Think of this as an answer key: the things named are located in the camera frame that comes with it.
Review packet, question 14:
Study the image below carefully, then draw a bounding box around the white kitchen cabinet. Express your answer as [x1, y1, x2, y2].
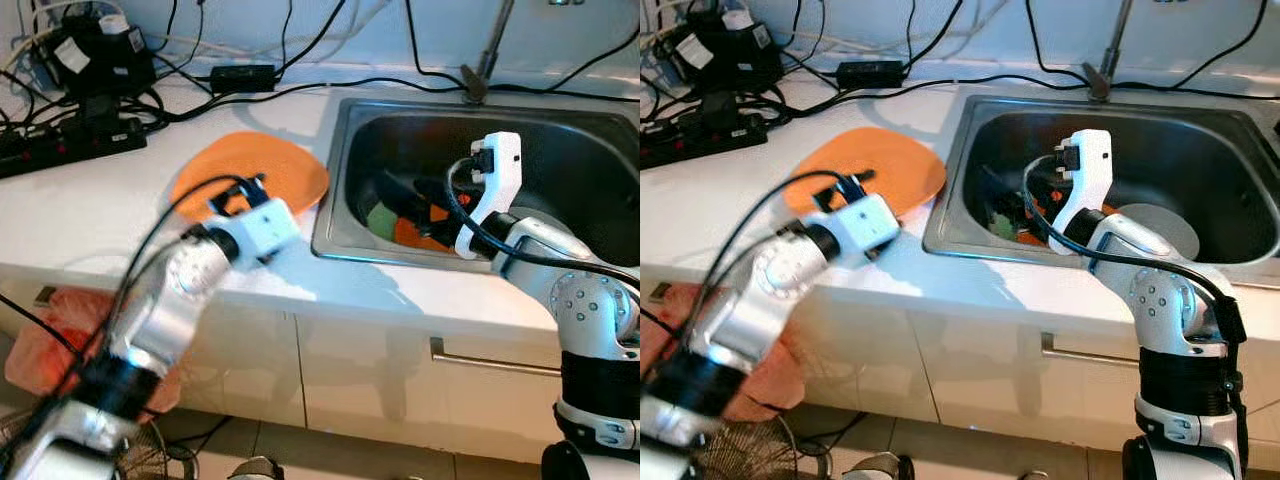
[0, 285, 601, 466]
[640, 280, 1151, 456]

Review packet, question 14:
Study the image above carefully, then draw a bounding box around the orange plastic plate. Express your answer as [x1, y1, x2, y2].
[783, 127, 947, 216]
[170, 131, 331, 223]

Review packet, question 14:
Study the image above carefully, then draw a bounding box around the black power adapter brick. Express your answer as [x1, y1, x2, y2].
[210, 65, 278, 96]
[836, 60, 906, 91]

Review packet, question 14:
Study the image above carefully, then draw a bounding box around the stainless steel sink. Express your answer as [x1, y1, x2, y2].
[922, 95, 1280, 266]
[312, 97, 641, 269]

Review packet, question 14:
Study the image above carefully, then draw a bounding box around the white plate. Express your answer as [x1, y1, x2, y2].
[1105, 203, 1201, 263]

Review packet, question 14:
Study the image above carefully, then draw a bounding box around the metal faucet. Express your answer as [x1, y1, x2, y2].
[460, 0, 516, 104]
[1082, 0, 1136, 101]

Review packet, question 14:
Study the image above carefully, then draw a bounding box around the black power strip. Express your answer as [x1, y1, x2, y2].
[640, 112, 769, 169]
[0, 118, 148, 181]

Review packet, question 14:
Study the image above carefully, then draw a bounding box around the black charger with white label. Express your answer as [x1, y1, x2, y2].
[30, 15, 158, 101]
[660, 8, 786, 96]

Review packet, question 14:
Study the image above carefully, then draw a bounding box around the red plastic bag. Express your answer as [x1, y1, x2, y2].
[640, 283, 806, 421]
[5, 288, 181, 416]

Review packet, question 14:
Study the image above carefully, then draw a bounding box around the grey robot foot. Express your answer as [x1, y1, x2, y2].
[858, 452, 916, 480]
[228, 456, 286, 480]

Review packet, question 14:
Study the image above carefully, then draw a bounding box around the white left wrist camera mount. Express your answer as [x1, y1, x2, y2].
[207, 197, 301, 266]
[815, 192, 901, 263]

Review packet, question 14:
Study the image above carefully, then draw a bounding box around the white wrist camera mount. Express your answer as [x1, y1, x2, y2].
[207, 197, 301, 266]
[1047, 129, 1114, 256]
[455, 132, 524, 261]
[815, 192, 901, 263]

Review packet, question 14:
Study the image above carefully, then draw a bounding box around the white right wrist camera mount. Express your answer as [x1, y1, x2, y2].
[1047, 129, 1114, 256]
[455, 132, 524, 261]

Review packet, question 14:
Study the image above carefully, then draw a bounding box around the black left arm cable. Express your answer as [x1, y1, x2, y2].
[640, 170, 851, 401]
[20, 175, 251, 441]

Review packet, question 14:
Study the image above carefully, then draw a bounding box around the long metal drawer handle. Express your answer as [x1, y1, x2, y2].
[430, 337, 566, 379]
[1040, 332, 1146, 369]

